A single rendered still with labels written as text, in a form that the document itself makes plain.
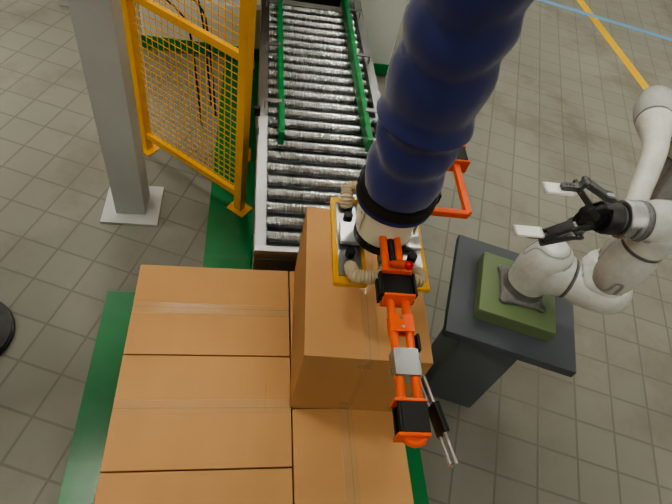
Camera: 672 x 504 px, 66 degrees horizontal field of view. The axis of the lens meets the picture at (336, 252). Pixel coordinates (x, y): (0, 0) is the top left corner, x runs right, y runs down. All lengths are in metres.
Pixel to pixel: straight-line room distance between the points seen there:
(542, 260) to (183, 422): 1.34
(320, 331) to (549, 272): 0.83
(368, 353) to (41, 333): 1.69
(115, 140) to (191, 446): 1.54
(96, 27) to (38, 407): 1.59
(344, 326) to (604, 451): 1.75
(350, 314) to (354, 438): 0.48
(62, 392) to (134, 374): 0.69
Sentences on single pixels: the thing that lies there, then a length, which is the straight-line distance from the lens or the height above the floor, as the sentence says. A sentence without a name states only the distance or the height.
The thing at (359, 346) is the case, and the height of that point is 0.94.
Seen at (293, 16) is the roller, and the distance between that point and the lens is 3.88.
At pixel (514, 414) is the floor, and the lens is 2.82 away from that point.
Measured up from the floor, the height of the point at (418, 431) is 1.26.
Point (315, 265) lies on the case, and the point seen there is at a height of 0.94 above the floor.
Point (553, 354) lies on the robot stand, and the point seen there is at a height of 0.75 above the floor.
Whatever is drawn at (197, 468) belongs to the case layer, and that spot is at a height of 0.54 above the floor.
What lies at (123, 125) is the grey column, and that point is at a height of 0.64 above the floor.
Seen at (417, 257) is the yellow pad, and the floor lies 1.13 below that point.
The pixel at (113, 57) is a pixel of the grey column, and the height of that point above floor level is 0.99.
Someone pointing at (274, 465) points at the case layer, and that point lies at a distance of 1.84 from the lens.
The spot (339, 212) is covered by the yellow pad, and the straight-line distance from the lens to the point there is 1.63.
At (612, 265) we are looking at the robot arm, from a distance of 1.41.
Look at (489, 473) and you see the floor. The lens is 2.65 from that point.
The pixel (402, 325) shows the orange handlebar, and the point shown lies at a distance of 1.28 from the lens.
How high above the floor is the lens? 2.31
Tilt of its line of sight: 50 degrees down
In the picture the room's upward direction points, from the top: 16 degrees clockwise
